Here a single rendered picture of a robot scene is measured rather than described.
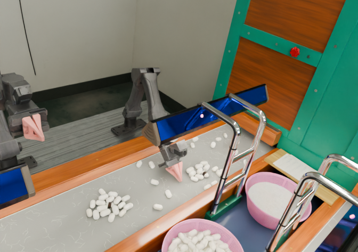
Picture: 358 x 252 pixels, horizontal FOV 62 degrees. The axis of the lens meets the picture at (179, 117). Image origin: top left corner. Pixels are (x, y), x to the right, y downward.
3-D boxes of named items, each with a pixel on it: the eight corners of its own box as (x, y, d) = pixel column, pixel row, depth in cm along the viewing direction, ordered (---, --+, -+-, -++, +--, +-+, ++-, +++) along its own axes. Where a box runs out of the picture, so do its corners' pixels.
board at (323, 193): (263, 160, 139) (264, 158, 138) (279, 149, 148) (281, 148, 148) (331, 206, 120) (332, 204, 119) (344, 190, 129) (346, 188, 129)
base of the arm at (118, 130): (149, 113, 161) (141, 107, 165) (118, 123, 148) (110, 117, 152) (147, 125, 166) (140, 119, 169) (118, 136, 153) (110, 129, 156)
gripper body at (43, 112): (48, 110, 86) (37, 98, 90) (9, 119, 79) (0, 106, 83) (49, 128, 89) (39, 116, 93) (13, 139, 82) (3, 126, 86)
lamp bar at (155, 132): (140, 134, 94) (142, 114, 90) (253, 94, 133) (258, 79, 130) (156, 147, 89) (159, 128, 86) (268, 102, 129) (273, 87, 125)
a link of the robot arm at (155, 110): (172, 126, 122) (157, 58, 128) (152, 129, 118) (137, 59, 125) (162, 133, 133) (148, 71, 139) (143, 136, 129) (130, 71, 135)
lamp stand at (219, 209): (176, 193, 124) (196, 100, 101) (208, 176, 137) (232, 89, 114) (209, 225, 114) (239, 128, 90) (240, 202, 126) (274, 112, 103)
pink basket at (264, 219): (242, 231, 113) (249, 214, 109) (237, 183, 136) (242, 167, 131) (310, 243, 113) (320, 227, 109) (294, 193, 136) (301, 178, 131)
